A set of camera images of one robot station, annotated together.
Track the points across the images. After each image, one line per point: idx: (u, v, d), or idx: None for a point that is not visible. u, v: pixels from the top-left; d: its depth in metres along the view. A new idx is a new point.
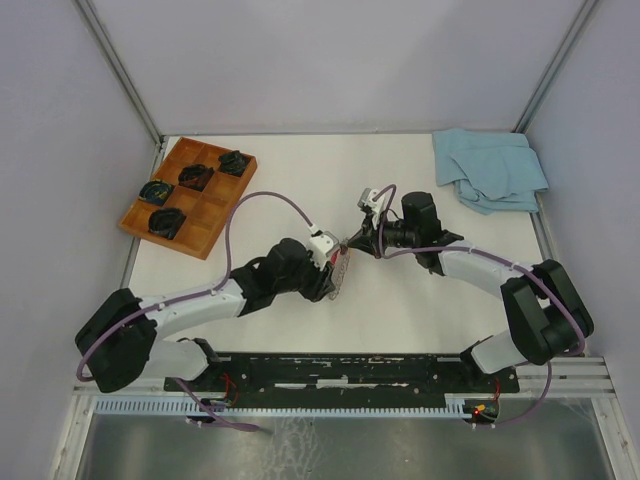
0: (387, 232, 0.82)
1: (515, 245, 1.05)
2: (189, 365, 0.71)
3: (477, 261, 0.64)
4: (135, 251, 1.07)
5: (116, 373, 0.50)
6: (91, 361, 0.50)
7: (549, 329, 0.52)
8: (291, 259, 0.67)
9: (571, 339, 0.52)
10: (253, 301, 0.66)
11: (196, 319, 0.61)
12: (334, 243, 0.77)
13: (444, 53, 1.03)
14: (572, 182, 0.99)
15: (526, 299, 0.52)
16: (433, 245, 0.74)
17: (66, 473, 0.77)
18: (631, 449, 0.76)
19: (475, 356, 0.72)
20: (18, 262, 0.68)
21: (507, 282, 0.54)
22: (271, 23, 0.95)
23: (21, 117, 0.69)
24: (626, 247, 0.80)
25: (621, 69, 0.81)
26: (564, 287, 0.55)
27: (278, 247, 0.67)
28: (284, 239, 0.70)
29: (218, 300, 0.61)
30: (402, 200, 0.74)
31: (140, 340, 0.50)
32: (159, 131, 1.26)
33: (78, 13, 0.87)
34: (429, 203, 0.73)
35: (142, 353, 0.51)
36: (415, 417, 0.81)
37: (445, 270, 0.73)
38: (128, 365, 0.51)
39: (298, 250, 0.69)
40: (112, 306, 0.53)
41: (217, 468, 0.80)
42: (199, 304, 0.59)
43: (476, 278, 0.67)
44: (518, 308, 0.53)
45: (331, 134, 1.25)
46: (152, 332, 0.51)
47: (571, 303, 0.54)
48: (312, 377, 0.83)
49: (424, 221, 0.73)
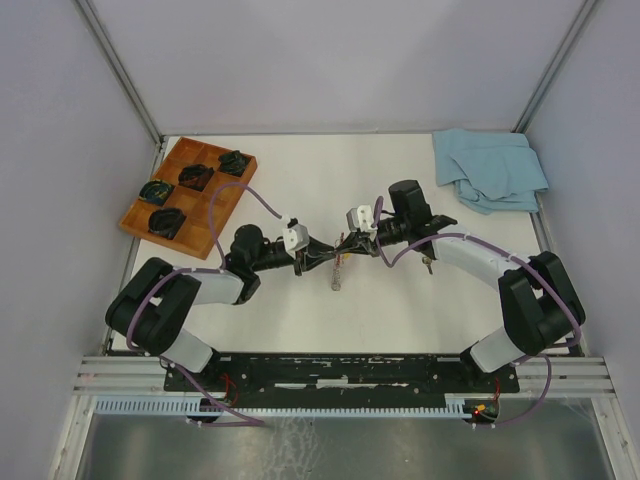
0: (383, 236, 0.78)
1: (513, 245, 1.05)
2: (193, 358, 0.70)
3: (474, 250, 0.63)
4: (135, 251, 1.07)
5: (167, 329, 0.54)
6: (142, 324, 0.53)
7: (543, 321, 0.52)
8: (251, 243, 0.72)
9: (564, 330, 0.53)
10: (245, 292, 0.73)
11: (210, 296, 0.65)
12: (298, 243, 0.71)
13: (444, 53, 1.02)
14: (572, 181, 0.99)
15: (523, 292, 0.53)
16: (425, 228, 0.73)
17: (66, 473, 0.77)
18: (631, 449, 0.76)
19: (475, 356, 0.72)
20: (17, 262, 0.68)
21: (506, 275, 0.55)
22: (270, 22, 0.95)
23: (20, 117, 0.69)
24: (625, 247, 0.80)
25: (622, 68, 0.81)
26: (560, 280, 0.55)
27: (234, 242, 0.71)
28: (235, 232, 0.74)
29: (228, 279, 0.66)
30: (390, 189, 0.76)
31: (186, 293, 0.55)
32: (160, 131, 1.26)
33: (78, 13, 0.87)
34: (415, 187, 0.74)
35: (186, 309, 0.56)
36: (415, 417, 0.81)
37: (437, 254, 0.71)
38: (176, 321, 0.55)
39: (252, 232, 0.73)
40: (147, 274, 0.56)
41: (217, 468, 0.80)
42: (216, 279, 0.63)
43: (470, 266, 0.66)
44: (515, 301, 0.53)
45: (331, 134, 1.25)
46: (196, 283, 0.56)
47: (566, 296, 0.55)
48: (312, 377, 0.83)
49: (412, 206, 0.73)
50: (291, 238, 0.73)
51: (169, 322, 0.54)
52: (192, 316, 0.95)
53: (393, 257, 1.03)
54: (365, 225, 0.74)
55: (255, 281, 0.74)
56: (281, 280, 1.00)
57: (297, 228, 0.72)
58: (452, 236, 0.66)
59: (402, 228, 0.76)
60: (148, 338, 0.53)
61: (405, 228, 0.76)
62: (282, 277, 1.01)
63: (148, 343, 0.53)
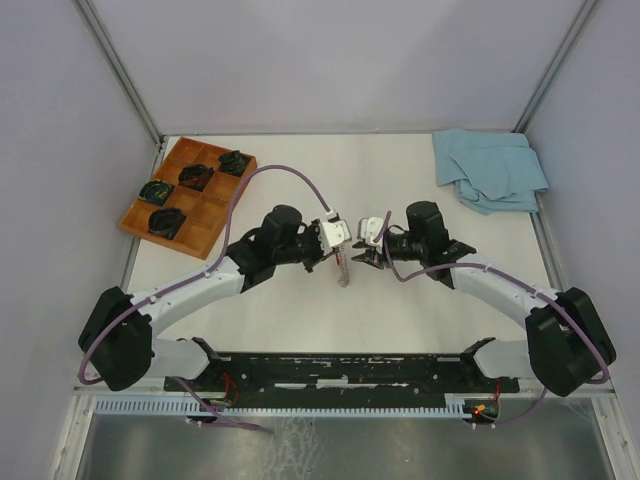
0: (393, 251, 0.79)
1: (513, 245, 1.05)
2: (187, 364, 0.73)
3: (495, 282, 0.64)
4: (135, 251, 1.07)
5: (123, 370, 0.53)
6: (95, 361, 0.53)
7: (573, 360, 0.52)
8: (287, 225, 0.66)
9: (592, 369, 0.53)
10: (255, 275, 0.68)
11: (196, 304, 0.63)
12: (344, 239, 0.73)
13: (444, 53, 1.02)
14: (572, 182, 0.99)
15: (552, 331, 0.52)
16: (441, 256, 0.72)
17: (66, 473, 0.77)
18: (631, 449, 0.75)
19: (477, 359, 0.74)
20: (17, 261, 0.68)
21: (533, 314, 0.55)
22: (270, 23, 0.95)
23: (20, 116, 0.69)
24: (625, 247, 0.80)
25: (622, 69, 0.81)
26: (590, 320, 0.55)
27: (271, 215, 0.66)
28: (276, 206, 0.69)
29: (213, 282, 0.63)
30: (408, 211, 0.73)
31: (137, 337, 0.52)
32: (160, 131, 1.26)
33: (78, 13, 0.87)
34: (435, 212, 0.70)
35: (145, 349, 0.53)
36: (415, 417, 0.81)
37: (456, 283, 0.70)
38: (133, 363, 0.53)
39: (293, 214, 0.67)
40: (103, 309, 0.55)
41: (217, 468, 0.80)
42: (195, 287, 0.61)
43: (490, 297, 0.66)
44: (543, 339, 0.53)
45: (331, 134, 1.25)
46: (148, 326, 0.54)
47: (596, 337, 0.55)
48: (312, 377, 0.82)
49: (430, 232, 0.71)
50: (337, 233, 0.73)
51: (121, 364, 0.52)
52: (192, 316, 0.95)
53: (407, 276, 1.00)
54: (370, 236, 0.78)
55: (268, 268, 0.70)
56: (281, 280, 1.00)
57: (342, 224, 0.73)
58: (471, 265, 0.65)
59: (414, 249, 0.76)
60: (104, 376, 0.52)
61: (419, 249, 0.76)
62: (283, 277, 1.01)
63: (105, 379, 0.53)
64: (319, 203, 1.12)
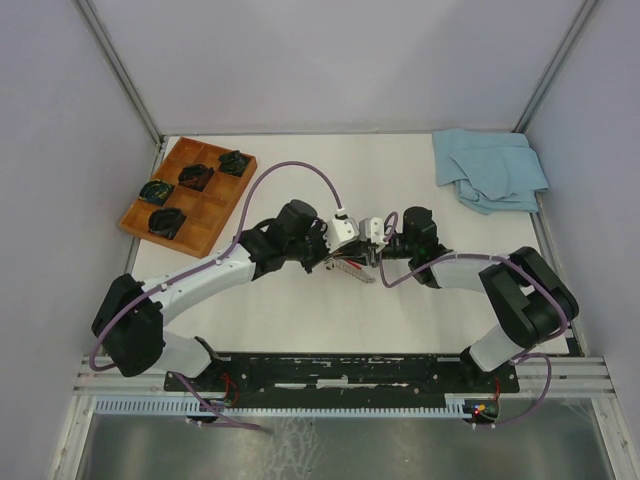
0: (386, 250, 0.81)
1: (512, 245, 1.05)
2: (189, 365, 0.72)
3: (463, 264, 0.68)
4: (135, 251, 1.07)
5: (134, 356, 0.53)
6: (107, 346, 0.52)
7: (533, 312, 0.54)
8: (305, 218, 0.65)
9: (554, 319, 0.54)
10: (266, 262, 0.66)
11: (206, 292, 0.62)
12: (354, 234, 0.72)
13: (445, 53, 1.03)
14: (572, 182, 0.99)
15: (502, 284, 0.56)
16: (427, 260, 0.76)
17: (66, 473, 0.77)
18: (631, 449, 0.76)
19: (474, 355, 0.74)
20: (18, 262, 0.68)
21: (486, 269, 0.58)
22: (271, 23, 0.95)
23: (21, 117, 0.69)
24: (625, 247, 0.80)
25: (622, 69, 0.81)
26: (540, 269, 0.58)
27: (290, 205, 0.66)
28: (296, 199, 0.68)
29: (225, 268, 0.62)
30: (405, 216, 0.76)
31: (149, 324, 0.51)
32: (160, 131, 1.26)
33: (78, 13, 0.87)
34: (430, 223, 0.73)
35: (156, 335, 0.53)
36: (415, 417, 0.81)
37: (439, 282, 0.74)
38: (144, 349, 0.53)
39: (312, 210, 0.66)
40: (116, 295, 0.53)
41: (217, 468, 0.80)
42: (208, 273, 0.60)
43: (471, 280, 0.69)
44: (497, 291, 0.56)
45: (331, 134, 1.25)
46: (159, 314, 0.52)
47: (550, 283, 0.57)
48: (312, 377, 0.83)
49: (423, 239, 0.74)
50: (347, 229, 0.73)
51: (133, 350, 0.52)
52: (191, 316, 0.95)
53: (393, 280, 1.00)
54: (376, 237, 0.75)
55: (281, 257, 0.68)
56: (281, 280, 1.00)
57: (352, 220, 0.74)
58: (445, 259, 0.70)
59: (408, 249, 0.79)
60: (115, 361, 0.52)
61: (412, 251, 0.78)
62: (282, 278, 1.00)
63: (118, 364, 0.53)
64: (332, 195, 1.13)
